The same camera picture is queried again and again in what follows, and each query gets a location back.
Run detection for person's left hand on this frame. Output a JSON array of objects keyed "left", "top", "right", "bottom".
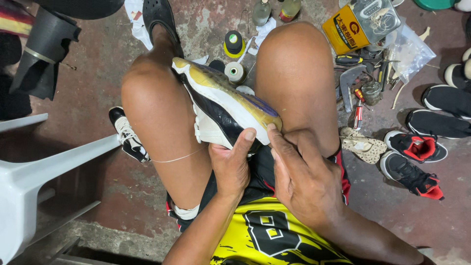
[{"left": 208, "top": 127, "right": 257, "bottom": 201}]

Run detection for person's right hand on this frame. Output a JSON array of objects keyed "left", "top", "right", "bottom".
[{"left": 266, "top": 123, "right": 345, "bottom": 229}]

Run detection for white yellow black sneaker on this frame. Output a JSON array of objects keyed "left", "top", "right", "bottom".
[{"left": 171, "top": 57, "right": 283, "bottom": 155}]

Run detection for black red shorts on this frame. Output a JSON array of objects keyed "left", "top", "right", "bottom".
[{"left": 166, "top": 145, "right": 351, "bottom": 233}]

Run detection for person's right leg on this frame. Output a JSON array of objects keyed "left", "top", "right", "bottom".
[{"left": 254, "top": 21, "right": 341, "bottom": 158}]

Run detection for person's leg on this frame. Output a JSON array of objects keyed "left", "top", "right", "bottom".
[
  {"left": 254, "top": 21, "right": 341, "bottom": 158},
  {"left": 121, "top": 24, "right": 213, "bottom": 210}
]

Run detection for beige woven sandal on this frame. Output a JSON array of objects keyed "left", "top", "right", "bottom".
[{"left": 339, "top": 127, "right": 388, "bottom": 165}]

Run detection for white thread spool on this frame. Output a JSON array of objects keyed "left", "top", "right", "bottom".
[{"left": 224, "top": 61, "right": 247, "bottom": 85}]

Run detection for metal cobbler knife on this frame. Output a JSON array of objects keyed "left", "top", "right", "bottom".
[{"left": 339, "top": 65, "right": 368, "bottom": 113}]

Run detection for yellow black jersey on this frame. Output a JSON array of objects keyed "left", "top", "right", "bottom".
[{"left": 210, "top": 196, "right": 355, "bottom": 265}]

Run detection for small black spool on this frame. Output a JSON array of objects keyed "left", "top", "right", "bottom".
[{"left": 208, "top": 59, "right": 226, "bottom": 73}]

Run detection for thin white thread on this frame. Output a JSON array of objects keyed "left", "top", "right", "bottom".
[{"left": 150, "top": 145, "right": 209, "bottom": 163}]

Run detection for small glass jar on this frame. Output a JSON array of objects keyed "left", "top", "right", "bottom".
[{"left": 361, "top": 81, "right": 383, "bottom": 107}]

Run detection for black yellow screwdriver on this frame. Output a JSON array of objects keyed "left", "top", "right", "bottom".
[{"left": 334, "top": 54, "right": 400, "bottom": 67}]

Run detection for white cloth strip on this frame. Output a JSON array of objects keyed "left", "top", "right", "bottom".
[{"left": 237, "top": 17, "right": 277, "bottom": 64}]

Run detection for black thread spool yellow base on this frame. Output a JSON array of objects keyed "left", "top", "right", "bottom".
[{"left": 223, "top": 30, "right": 246, "bottom": 59}]

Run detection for person's left leg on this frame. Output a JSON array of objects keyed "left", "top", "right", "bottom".
[{"left": 121, "top": 24, "right": 213, "bottom": 210}]

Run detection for heap of small hand tools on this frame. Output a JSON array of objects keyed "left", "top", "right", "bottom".
[{"left": 366, "top": 47, "right": 402, "bottom": 93}]

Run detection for black red sneaker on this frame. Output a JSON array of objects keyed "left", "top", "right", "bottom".
[
  {"left": 383, "top": 130, "right": 449, "bottom": 163},
  {"left": 379, "top": 150, "right": 445, "bottom": 201}
]

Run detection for clear glass bottle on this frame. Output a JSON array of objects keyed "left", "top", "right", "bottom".
[{"left": 252, "top": 0, "right": 272, "bottom": 27}]

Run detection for bottle with yellow liquid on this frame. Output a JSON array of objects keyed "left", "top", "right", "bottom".
[{"left": 278, "top": 0, "right": 302, "bottom": 23}]

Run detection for yellow metal glue can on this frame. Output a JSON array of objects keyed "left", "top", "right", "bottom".
[{"left": 322, "top": 0, "right": 402, "bottom": 56}]

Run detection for black white laced sneaker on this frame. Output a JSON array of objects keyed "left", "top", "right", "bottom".
[{"left": 108, "top": 106, "right": 151, "bottom": 163}]

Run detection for black knit sneaker white sole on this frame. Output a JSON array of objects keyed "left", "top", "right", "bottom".
[
  {"left": 422, "top": 84, "right": 471, "bottom": 120},
  {"left": 406, "top": 108, "right": 471, "bottom": 140}
]

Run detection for clear plastic bag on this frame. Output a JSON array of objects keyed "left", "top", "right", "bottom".
[{"left": 389, "top": 23, "right": 437, "bottom": 84}]

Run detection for black clog sandal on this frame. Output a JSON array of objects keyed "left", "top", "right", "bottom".
[{"left": 142, "top": 0, "right": 185, "bottom": 59}]

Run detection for white crumpled cloth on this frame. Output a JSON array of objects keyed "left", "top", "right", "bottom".
[{"left": 124, "top": 0, "right": 154, "bottom": 51}]

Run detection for black shoe white toe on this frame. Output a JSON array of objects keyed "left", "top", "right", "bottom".
[{"left": 444, "top": 47, "right": 471, "bottom": 93}]

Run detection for green plastic basin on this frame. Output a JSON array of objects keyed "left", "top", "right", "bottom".
[{"left": 414, "top": 0, "right": 461, "bottom": 11}]

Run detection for white plastic chair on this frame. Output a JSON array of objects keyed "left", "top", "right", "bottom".
[{"left": 0, "top": 113, "right": 122, "bottom": 265}]

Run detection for black rubber sheet roll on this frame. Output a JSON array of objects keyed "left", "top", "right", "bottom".
[{"left": 9, "top": 7, "right": 82, "bottom": 101}]

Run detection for black bag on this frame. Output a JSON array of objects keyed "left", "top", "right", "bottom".
[{"left": 0, "top": 32, "right": 33, "bottom": 121}]

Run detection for striped cloth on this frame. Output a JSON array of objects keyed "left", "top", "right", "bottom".
[{"left": 0, "top": 0, "right": 36, "bottom": 38}]

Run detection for red handled screwdriver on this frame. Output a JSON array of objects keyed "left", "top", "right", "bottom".
[{"left": 353, "top": 89, "right": 366, "bottom": 132}]

